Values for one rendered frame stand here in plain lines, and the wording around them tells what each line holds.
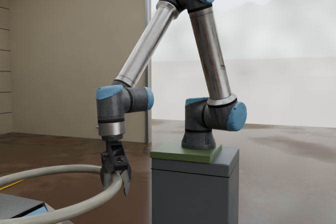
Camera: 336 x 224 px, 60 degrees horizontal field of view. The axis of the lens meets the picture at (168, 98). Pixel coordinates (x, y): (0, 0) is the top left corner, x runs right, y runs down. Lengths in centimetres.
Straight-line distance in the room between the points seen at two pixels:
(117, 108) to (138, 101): 9
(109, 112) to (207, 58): 59
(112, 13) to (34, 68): 239
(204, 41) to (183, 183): 70
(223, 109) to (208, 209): 49
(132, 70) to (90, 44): 544
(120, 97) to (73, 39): 594
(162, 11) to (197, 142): 68
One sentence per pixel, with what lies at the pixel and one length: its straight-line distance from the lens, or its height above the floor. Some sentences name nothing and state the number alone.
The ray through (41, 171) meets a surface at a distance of 122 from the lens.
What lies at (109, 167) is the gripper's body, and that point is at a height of 96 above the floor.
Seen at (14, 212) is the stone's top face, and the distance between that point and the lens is 109.
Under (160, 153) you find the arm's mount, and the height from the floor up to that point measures 88.
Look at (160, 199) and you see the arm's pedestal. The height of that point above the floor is 64.
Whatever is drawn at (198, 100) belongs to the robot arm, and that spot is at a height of 114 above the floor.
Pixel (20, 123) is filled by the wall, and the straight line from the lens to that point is 799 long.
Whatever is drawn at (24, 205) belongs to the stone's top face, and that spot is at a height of 83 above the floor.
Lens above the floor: 124
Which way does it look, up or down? 3 degrees down
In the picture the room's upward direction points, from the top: straight up
